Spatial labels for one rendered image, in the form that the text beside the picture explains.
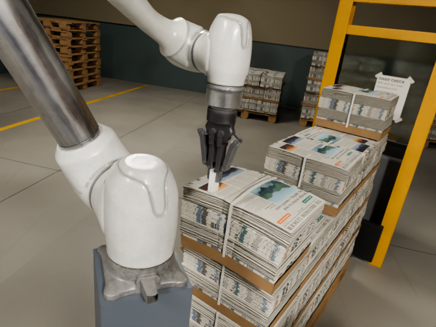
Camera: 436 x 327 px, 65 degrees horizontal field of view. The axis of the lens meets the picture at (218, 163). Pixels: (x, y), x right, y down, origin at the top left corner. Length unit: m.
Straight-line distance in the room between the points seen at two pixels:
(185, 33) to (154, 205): 0.42
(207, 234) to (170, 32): 0.62
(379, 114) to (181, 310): 1.53
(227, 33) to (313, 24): 7.19
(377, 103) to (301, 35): 6.02
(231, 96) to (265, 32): 7.22
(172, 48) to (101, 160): 0.32
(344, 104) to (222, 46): 1.37
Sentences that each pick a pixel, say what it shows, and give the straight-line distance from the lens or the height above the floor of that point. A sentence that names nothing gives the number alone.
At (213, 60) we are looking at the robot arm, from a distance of 0.81.
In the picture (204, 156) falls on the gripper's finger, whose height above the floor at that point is 1.23.
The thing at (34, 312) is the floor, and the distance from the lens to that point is 2.27.
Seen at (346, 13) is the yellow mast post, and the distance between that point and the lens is 2.64.
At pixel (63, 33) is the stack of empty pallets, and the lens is 7.26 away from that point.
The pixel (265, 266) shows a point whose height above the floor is 0.92.
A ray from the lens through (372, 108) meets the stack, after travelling 2.05.
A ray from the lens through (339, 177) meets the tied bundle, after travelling 1.54.
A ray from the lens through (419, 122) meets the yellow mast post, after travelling 2.56.
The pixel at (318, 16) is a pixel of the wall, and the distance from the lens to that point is 7.97.
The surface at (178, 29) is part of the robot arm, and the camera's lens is 0.89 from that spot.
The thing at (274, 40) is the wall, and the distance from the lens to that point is 8.00.
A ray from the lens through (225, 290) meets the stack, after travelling 1.26.
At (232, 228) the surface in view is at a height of 0.99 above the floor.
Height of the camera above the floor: 1.55
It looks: 22 degrees down
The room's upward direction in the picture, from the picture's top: 7 degrees clockwise
